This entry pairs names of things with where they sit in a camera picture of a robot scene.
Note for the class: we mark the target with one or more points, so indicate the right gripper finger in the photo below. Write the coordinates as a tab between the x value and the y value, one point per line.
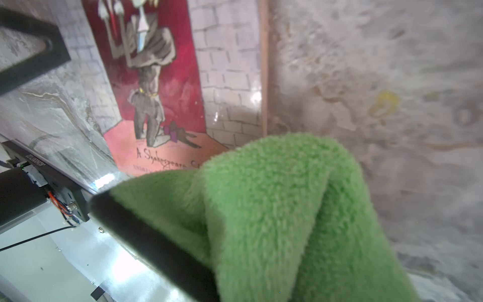
30	48

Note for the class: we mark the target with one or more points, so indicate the pink Hamlet book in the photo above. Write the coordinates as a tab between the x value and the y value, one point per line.
183	79

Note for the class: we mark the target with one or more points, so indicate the green cloth with black trim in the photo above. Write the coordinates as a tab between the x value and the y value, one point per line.
283	218

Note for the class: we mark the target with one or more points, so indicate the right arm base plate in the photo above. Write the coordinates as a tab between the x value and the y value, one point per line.
71	193

